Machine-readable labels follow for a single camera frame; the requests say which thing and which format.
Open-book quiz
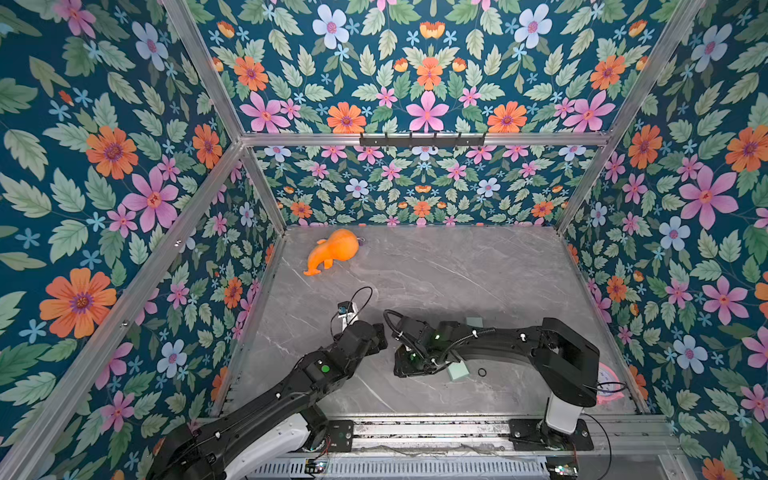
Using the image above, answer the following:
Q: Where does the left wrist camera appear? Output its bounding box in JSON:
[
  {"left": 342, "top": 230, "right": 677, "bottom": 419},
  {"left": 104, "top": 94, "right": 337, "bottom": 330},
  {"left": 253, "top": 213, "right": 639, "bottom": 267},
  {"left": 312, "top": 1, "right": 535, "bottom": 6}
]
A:
[{"left": 337, "top": 300, "right": 359, "bottom": 331}]

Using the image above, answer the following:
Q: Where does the pink alarm clock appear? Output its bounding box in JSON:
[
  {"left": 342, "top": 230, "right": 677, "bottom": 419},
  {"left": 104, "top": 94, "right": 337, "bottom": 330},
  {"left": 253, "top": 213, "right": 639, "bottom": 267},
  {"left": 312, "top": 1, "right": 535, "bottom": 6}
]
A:
[{"left": 596, "top": 363, "right": 626, "bottom": 405}]

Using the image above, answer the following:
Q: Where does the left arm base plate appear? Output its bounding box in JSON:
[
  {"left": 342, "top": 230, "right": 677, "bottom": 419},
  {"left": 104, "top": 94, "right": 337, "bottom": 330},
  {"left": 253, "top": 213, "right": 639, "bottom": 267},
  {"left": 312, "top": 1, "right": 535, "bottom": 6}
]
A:
[{"left": 320, "top": 420, "right": 355, "bottom": 453}]

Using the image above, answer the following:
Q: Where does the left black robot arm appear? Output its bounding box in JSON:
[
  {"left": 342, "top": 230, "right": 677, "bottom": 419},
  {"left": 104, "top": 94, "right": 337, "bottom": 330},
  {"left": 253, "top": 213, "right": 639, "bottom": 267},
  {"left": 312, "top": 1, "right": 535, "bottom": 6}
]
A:
[{"left": 146, "top": 321, "right": 387, "bottom": 479}]

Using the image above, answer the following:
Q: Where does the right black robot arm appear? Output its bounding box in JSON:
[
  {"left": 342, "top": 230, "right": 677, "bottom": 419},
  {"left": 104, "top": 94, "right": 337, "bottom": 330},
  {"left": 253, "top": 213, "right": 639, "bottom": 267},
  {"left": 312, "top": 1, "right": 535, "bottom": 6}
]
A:
[{"left": 383, "top": 309, "right": 600, "bottom": 436}]

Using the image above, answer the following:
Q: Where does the black hook rail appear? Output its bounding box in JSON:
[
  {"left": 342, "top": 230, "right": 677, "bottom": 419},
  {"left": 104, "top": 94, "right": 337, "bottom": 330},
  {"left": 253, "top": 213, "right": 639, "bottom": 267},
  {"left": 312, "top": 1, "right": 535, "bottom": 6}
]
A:
[{"left": 358, "top": 132, "right": 486, "bottom": 149}]

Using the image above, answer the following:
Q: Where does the orange plush toy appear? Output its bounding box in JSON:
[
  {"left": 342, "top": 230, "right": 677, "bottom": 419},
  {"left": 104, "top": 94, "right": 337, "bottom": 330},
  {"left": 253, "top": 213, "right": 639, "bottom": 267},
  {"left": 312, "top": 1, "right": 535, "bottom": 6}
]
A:
[{"left": 303, "top": 229, "right": 361, "bottom": 276}]

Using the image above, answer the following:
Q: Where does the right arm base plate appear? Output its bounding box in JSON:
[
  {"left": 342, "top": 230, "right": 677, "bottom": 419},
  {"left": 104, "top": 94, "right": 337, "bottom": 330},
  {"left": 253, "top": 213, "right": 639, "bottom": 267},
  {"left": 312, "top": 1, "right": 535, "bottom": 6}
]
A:
[{"left": 507, "top": 418, "right": 594, "bottom": 452}]

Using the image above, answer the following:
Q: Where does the mint box lid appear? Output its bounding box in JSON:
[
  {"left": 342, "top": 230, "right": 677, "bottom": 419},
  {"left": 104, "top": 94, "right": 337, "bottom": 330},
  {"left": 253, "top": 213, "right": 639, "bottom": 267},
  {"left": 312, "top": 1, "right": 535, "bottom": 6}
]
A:
[{"left": 447, "top": 362, "right": 470, "bottom": 382}]

